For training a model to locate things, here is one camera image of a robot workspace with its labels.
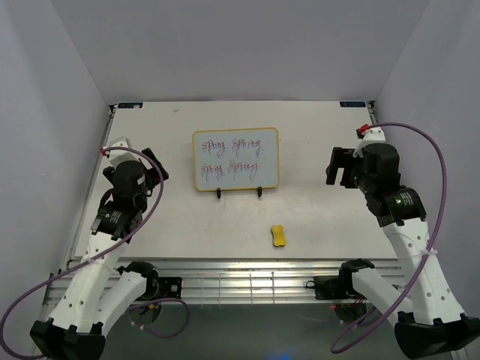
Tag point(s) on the blue corner sticker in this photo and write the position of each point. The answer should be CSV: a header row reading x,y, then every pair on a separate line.
x,y
130,105
352,104

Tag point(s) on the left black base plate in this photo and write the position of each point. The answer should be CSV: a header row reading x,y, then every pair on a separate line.
x,y
167,287

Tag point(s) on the black wire whiteboard stand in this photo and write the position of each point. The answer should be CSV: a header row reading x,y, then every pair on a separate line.
x,y
222,192

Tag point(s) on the aluminium rail frame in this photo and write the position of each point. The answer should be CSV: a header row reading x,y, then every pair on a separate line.
x,y
222,248

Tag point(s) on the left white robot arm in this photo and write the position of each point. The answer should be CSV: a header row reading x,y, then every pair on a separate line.
x,y
78,326

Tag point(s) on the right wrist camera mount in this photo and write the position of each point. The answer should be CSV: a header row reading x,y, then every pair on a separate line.
x,y
366,137

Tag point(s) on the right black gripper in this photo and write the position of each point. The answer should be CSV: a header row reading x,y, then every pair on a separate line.
x,y
341,158

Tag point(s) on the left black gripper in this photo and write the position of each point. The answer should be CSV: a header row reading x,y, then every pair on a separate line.
x,y
154,174

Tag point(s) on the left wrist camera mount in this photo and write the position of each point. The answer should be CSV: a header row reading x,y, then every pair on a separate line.
x,y
118,151

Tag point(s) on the yellow framed small whiteboard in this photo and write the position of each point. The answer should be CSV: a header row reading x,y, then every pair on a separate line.
x,y
236,159

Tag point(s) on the right blue corner sticker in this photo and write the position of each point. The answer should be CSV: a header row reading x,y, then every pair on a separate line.
x,y
352,104

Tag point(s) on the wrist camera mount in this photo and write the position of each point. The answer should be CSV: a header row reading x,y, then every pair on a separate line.
x,y
366,137
118,151

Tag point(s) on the left blue corner sticker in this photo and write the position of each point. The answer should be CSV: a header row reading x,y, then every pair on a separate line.
x,y
130,105

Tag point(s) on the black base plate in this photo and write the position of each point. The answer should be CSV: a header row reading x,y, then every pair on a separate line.
x,y
167,287
329,288

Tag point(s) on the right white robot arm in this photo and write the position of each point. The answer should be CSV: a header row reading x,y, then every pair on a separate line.
x,y
426,317

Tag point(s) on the yellow bone-shaped eraser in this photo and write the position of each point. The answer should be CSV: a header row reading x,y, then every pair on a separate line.
x,y
278,237

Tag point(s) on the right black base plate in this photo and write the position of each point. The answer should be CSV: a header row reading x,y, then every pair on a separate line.
x,y
329,288

